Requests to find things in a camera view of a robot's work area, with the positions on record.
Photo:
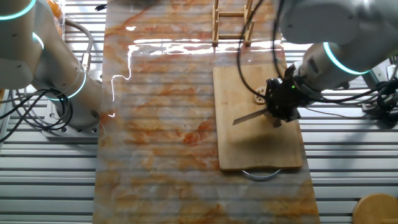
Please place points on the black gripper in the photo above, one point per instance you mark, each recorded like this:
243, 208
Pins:
287, 98

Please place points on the steel cleaver knife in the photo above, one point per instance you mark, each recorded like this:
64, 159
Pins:
248, 118

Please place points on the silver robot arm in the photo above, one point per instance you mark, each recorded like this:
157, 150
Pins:
342, 18

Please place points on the lotus root slice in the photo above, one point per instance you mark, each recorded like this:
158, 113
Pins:
260, 95

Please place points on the wooden cutting board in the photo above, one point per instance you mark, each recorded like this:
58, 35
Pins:
245, 149

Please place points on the wooden knife rack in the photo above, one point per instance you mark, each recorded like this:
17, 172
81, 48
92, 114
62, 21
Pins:
215, 31

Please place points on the orange marble pattern mat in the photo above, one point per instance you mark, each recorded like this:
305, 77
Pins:
161, 124

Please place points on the wooden mug tree stand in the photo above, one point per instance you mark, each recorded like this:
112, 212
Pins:
376, 210

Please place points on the small black plug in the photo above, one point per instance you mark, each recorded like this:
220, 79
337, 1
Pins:
100, 7

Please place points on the orange fruit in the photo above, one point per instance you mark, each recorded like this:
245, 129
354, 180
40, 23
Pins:
59, 28
54, 9

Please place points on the clear plastic fruit pack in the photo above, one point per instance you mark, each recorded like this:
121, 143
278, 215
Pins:
60, 18

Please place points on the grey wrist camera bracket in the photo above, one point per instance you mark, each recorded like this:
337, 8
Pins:
371, 79

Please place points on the black clamp mounted camera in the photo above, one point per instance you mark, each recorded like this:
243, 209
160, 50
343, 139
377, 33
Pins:
385, 109

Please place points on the silver exterior camera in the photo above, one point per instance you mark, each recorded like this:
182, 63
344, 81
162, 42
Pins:
393, 72

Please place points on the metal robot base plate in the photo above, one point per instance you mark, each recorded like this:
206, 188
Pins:
74, 132

